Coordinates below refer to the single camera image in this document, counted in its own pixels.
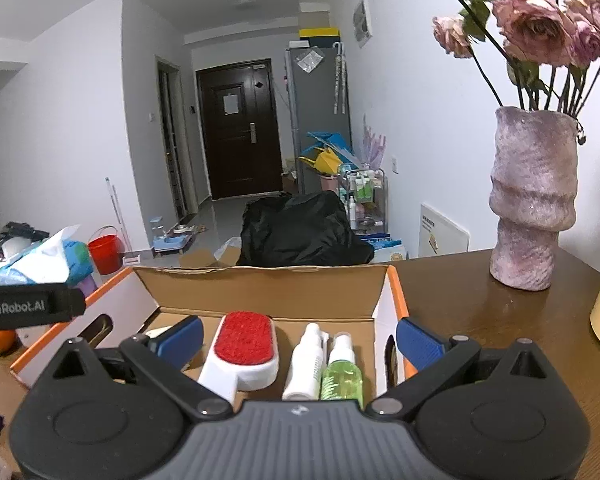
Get white mop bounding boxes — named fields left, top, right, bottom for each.
left=105, top=177, right=141, bottom=266

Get red bucket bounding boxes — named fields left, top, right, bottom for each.
left=87, top=226, right=126, bottom=276

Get dried pink rose bouquet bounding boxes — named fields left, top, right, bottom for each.
left=330, top=0, right=600, bottom=146

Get blue tissue pack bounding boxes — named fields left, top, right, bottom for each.
left=0, top=225, right=95, bottom=288

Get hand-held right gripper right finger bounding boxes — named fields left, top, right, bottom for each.
left=366, top=316, right=549, bottom=421

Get blue pet water feeder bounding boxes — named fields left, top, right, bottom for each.
left=150, top=217, right=196, bottom=256

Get white spray bottle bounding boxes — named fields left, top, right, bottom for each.
left=282, top=323, right=331, bottom=401

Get clear plastic bag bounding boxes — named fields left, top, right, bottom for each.
left=296, top=50, right=326, bottom=73

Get black bag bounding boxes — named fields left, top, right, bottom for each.
left=237, top=191, right=376, bottom=267

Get red lint brush white handle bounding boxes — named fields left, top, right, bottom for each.
left=198, top=311, right=281, bottom=406

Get grey refrigerator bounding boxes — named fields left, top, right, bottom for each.
left=285, top=45, right=353, bottom=196

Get green spray bottle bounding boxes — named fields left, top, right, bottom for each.
left=320, top=332, right=365, bottom=409

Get white leaning board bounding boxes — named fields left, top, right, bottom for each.
left=419, top=203, right=470, bottom=259

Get yellow black box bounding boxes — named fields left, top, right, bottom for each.
left=299, top=26, right=341, bottom=48

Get purple plastic hanger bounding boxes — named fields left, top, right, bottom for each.
left=362, top=115, right=386, bottom=168

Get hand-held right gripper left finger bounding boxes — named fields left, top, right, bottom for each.
left=51, top=316, right=234, bottom=421

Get brown floor cardboard box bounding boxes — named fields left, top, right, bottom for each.
left=179, top=237, right=243, bottom=268

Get dark entrance door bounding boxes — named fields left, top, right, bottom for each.
left=196, top=59, right=283, bottom=200

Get white folded umbrella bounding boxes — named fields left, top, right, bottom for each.
left=332, top=45, right=348, bottom=116

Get white paper roll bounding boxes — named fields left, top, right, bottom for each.
left=0, top=237, right=31, bottom=261

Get black hanger bundle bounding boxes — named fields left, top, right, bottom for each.
left=0, top=221, right=49, bottom=241

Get pink textured vase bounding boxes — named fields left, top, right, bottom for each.
left=489, top=106, right=579, bottom=292

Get metal trolley with bottles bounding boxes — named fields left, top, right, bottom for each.
left=345, top=165, right=388, bottom=237

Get orange rimmed cardboard box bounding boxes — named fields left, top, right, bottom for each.
left=10, top=264, right=411, bottom=403

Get white packaged bag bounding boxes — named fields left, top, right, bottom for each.
left=374, top=237, right=407, bottom=263

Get white plastic bag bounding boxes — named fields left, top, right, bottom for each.
left=214, top=236, right=243, bottom=264

